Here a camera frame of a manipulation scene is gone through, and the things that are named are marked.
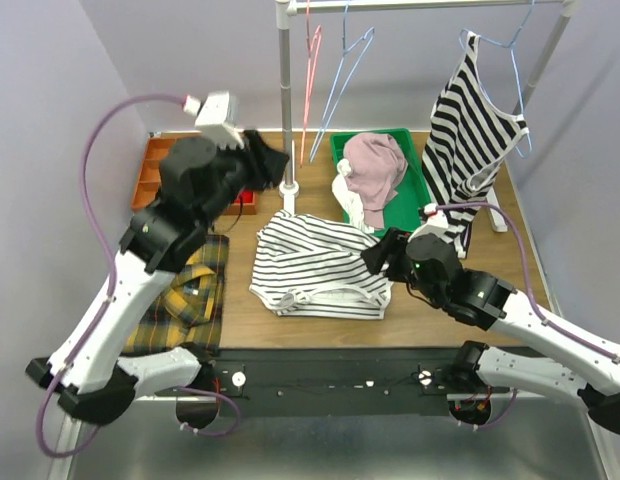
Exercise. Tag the pink garment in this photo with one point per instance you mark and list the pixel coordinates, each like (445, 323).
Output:
(378, 167)

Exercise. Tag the green plastic bin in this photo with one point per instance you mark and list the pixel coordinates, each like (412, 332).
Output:
(402, 211)

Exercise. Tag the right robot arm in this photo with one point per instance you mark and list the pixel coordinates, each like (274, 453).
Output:
(571, 365)

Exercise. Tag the yellow plaid shirt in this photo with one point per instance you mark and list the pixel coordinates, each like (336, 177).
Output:
(190, 309)

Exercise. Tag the blue hanger holding top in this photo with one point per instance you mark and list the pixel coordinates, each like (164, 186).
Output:
(510, 47)

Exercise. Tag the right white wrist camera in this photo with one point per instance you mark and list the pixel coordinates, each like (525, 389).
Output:
(433, 221)

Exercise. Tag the white metal clothes rack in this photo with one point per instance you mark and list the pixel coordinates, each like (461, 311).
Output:
(285, 9)

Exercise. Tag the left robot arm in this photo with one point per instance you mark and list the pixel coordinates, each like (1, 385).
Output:
(198, 181)

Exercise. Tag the orange compartment tray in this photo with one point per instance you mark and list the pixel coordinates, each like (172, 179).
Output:
(148, 179)

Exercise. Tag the wide-striped hanging tank top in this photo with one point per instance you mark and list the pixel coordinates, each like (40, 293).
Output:
(468, 142)

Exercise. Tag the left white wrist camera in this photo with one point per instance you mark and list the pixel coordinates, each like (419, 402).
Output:
(215, 118)

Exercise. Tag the pink wire hanger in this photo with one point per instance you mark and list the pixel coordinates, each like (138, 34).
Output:
(313, 47)

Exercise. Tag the red cloth right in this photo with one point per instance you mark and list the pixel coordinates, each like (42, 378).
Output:
(246, 197)

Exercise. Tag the thin-striped white tank top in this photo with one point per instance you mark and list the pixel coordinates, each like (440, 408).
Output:
(306, 266)

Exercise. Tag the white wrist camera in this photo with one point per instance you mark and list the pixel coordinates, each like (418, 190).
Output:
(433, 221)
(215, 118)

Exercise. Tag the white garment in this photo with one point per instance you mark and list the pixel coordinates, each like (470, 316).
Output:
(349, 201)

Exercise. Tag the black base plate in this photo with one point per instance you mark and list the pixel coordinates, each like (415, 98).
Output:
(338, 381)

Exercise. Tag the light blue wire hanger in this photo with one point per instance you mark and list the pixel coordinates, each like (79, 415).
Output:
(352, 54)

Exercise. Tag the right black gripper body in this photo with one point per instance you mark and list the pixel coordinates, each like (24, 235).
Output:
(399, 267)

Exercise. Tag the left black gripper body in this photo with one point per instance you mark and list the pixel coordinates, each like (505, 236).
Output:
(251, 161)

